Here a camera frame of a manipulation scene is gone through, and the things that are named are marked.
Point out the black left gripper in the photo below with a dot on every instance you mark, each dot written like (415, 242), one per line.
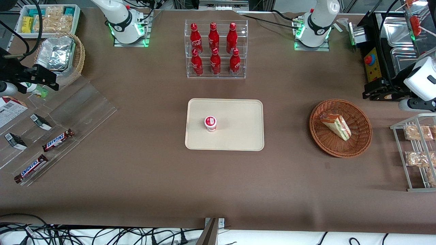
(392, 84)

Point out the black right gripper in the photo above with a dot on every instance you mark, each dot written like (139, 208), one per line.
(9, 72)

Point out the triangle sandwich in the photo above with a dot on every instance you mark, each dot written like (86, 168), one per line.
(337, 126)

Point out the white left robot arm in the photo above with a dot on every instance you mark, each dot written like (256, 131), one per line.
(318, 20)

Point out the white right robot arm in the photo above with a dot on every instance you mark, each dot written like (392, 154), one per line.
(119, 18)

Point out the tan wicker basket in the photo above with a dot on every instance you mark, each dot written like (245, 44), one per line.
(80, 58)

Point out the round brown wicker basket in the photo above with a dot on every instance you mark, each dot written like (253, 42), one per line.
(357, 143)

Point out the beige plastic tray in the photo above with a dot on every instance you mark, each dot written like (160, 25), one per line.
(235, 126)

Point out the green white small bottle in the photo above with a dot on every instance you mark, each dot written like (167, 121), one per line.
(37, 90)

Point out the stacked aluminium foil trays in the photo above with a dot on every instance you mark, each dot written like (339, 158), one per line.
(56, 52)

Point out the red emergency stop button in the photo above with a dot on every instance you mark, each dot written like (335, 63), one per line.
(369, 60)

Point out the steel warmer pan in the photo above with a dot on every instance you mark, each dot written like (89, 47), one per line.
(396, 32)
(403, 59)

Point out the small black white box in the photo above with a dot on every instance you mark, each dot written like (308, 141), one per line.
(15, 141)
(41, 121)

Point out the red white barcode box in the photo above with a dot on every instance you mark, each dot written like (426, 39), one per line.
(10, 110)

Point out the clear acrylic display stand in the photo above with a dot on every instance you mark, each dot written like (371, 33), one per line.
(85, 109)

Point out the yellow snack pack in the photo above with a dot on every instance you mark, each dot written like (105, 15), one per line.
(27, 24)

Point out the clear bag of rice crackers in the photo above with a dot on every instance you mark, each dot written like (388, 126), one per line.
(56, 22)

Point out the black food warmer case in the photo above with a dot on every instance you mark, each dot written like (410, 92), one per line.
(371, 30)

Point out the clear bag of brown snack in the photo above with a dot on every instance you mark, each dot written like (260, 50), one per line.
(434, 132)
(417, 159)
(418, 132)
(432, 177)

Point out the brown snickers bar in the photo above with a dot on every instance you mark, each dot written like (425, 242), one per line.
(31, 168)
(58, 140)

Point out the teal snack pack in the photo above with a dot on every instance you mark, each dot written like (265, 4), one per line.
(69, 11)
(35, 12)

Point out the white plastic bin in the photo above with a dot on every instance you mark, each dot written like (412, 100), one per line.
(77, 17)

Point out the red sausage on skewer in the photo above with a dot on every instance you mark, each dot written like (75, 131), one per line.
(415, 25)

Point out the red cola bottle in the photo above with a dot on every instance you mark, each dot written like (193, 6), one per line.
(194, 39)
(215, 64)
(196, 64)
(213, 38)
(231, 38)
(234, 64)

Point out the clear acrylic bottle rack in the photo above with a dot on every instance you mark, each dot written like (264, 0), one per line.
(216, 76)

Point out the red white yogurt cup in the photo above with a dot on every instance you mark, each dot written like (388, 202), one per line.
(210, 123)

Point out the brown table cover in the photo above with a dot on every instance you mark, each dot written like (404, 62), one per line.
(218, 187)

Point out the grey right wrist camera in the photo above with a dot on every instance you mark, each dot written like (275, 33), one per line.
(6, 88)

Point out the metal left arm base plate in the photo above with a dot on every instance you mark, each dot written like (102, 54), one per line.
(311, 48)

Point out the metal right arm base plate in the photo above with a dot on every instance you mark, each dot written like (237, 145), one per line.
(131, 45)

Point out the metal table bracket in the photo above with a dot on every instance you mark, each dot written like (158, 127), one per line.
(221, 222)

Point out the grey angled post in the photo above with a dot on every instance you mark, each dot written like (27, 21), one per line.
(207, 236)

